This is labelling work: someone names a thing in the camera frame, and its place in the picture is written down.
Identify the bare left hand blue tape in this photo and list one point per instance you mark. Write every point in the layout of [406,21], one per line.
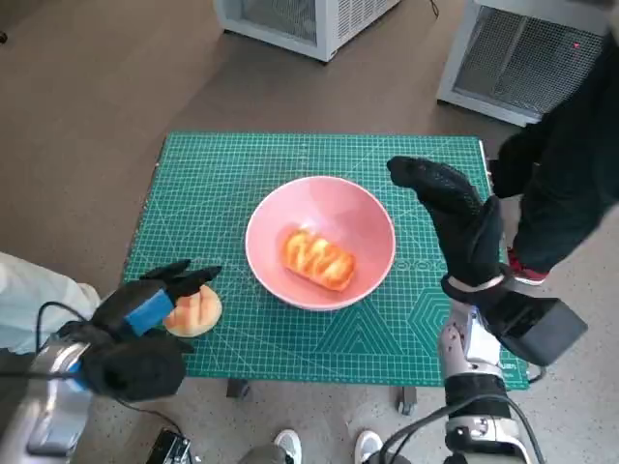
[121,309]

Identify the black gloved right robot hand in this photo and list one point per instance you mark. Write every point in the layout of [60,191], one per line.
[464,227]

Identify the round toy bread bun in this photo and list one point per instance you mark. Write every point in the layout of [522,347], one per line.
[198,316]

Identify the pink bowl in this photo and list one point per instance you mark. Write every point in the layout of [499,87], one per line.
[314,203]

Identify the oblong striped toy bread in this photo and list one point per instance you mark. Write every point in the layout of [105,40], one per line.
[314,256]

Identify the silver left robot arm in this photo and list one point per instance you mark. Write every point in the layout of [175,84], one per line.
[48,420]

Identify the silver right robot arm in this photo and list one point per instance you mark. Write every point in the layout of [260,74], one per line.
[464,348]

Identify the person in pale clothing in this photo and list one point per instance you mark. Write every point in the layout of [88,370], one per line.
[29,299]

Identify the person in black trousers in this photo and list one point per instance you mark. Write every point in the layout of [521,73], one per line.
[566,193]

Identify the black electronic box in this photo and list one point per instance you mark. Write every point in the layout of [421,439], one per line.
[169,447]

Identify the white mesh cabinet red light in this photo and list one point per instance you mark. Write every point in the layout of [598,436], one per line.
[508,63]

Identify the green cutting mat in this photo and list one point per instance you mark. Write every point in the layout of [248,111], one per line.
[290,154]

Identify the white shoe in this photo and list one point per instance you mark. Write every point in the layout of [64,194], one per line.
[367,444]
[286,444]

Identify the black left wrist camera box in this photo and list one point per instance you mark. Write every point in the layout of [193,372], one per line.
[140,372]

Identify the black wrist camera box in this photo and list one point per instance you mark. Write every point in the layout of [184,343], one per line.
[140,372]
[546,333]

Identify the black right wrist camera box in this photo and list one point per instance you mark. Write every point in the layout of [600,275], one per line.
[546,333]

